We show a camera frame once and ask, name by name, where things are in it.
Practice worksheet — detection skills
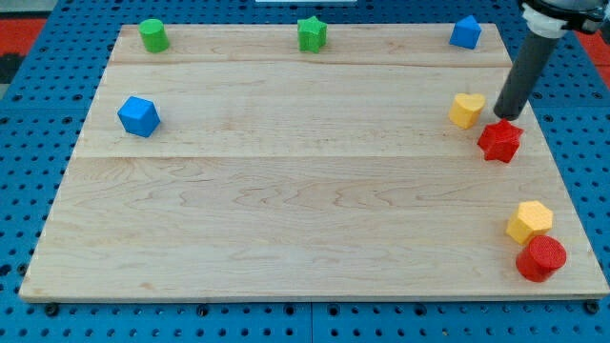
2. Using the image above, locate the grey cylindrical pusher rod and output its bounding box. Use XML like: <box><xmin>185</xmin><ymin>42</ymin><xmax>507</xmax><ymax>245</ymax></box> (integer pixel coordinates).
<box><xmin>494</xmin><ymin>31</ymin><xmax>559</xmax><ymax>121</ymax></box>

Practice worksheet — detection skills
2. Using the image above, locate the red star block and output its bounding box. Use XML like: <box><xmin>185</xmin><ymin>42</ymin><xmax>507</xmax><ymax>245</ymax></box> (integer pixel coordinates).
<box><xmin>478</xmin><ymin>119</ymin><xmax>523</xmax><ymax>163</ymax></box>

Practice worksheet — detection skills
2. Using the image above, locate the yellow hexagon block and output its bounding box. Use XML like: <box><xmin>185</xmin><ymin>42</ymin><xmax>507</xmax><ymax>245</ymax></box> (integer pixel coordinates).
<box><xmin>505</xmin><ymin>200</ymin><xmax>554</xmax><ymax>245</ymax></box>

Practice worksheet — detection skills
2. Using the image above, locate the green star block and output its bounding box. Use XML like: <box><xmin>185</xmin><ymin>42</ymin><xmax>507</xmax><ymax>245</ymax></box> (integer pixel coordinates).
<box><xmin>297</xmin><ymin>16</ymin><xmax>328</xmax><ymax>53</ymax></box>

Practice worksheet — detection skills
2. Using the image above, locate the blue pentagon block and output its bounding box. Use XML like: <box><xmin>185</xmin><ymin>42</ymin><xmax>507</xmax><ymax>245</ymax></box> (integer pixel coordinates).
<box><xmin>449</xmin><ymin>15</ymin><xmax>482</xmax><ymax>50</ymax></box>

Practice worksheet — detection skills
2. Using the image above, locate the yellow heart block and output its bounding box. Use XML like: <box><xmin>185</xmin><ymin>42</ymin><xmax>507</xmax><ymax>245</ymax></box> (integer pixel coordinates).
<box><xmin>448</xmin><ymin>93</ymin><xmax>486</xmax><ymax>129</ymax></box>

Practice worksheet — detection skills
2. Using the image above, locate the red cylinder block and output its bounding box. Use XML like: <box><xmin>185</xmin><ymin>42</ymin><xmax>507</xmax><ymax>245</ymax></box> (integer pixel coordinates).
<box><xmin>516</xmin><ymin>235</ymin><xmax>567</xmax><ymax>283</ymax></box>

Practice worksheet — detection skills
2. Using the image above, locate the wooden board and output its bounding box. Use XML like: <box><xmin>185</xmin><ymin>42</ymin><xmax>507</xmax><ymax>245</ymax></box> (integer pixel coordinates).
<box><xmin>19</xmin><ymin>24</ymin><xmax>609</xmax><ymax>303</ymax></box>

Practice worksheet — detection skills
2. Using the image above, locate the green cylinder block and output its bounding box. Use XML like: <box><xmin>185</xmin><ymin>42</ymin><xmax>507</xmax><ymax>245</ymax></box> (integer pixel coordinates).
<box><xmin>138</xmin><ymin>18</ymin><xmax>170</xmax><ymax>53</ymax></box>

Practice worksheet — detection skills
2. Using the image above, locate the blue cube block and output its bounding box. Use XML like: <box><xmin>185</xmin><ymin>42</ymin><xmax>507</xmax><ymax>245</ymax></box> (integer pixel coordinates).
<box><xmin>117</xmin><ymin>96</ymin><xmax>160</xmax><ymax>137</ymax></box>

